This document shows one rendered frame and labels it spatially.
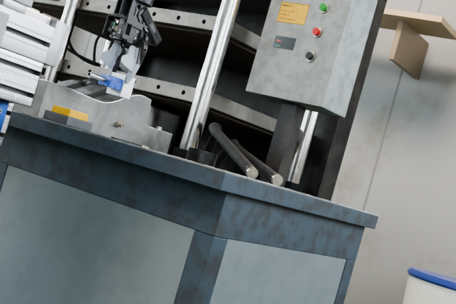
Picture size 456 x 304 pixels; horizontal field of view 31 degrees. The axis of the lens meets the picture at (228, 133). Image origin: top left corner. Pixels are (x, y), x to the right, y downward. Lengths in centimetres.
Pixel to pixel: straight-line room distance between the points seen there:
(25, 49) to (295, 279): 79
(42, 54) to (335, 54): 118
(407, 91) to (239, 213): 338
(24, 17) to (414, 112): 356
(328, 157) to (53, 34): 183
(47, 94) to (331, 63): 96
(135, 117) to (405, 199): 282
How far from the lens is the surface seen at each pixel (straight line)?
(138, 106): 227
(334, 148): 334
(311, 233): 193
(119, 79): 204
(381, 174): 493
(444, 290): 416
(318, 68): 262
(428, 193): 483
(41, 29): 166
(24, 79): 165
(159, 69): 398
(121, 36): 201
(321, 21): 266
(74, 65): 319
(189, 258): 165
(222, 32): 270
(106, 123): 219
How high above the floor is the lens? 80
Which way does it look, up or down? 3 degrees up
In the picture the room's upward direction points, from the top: 16 degrees clockwise
